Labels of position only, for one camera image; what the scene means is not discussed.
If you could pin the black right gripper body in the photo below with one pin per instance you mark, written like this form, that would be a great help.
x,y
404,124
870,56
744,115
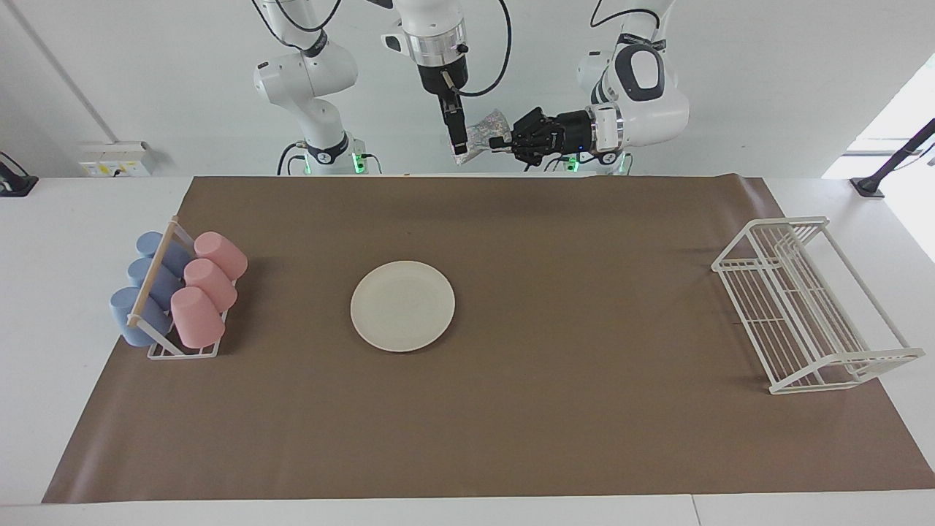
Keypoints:
x,y
445,77

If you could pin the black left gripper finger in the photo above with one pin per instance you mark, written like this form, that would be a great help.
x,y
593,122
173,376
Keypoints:
x,y
508,142
527,124

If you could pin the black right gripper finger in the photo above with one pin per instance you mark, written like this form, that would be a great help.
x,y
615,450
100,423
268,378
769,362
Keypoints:
x,y
452,120
462,109

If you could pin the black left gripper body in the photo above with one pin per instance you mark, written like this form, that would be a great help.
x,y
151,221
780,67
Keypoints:
x,y
559,135

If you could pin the silver mesh scouring sponge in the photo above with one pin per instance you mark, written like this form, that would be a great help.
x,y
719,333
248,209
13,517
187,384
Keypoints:
x,y
483,131

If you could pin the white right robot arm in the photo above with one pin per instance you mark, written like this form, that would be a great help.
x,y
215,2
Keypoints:
x,y
314,73

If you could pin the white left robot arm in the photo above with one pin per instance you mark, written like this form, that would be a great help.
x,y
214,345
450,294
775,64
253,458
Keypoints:
x,y
657,109

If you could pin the round cream plate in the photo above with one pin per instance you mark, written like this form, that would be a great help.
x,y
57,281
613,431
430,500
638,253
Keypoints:
x,y
402,307

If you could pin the pink plastic cup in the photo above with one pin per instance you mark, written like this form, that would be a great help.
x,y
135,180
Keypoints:
x,y
223,254
212,283
196,318

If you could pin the brown paper table mat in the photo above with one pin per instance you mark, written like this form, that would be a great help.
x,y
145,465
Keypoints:
x,y
511,424

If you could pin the black angled stand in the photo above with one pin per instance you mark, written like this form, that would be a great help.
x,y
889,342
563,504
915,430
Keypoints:
x,y
869,186

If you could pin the blue plastic cup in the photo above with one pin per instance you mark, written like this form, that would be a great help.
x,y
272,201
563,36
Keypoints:
x,y
128,314
151,242
146,274

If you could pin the white cup rack wooden bar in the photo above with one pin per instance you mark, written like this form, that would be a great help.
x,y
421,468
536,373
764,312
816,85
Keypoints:
x,y
154,270

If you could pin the white wall outlet box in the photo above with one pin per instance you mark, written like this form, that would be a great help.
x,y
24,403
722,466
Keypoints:
x,y
117,159

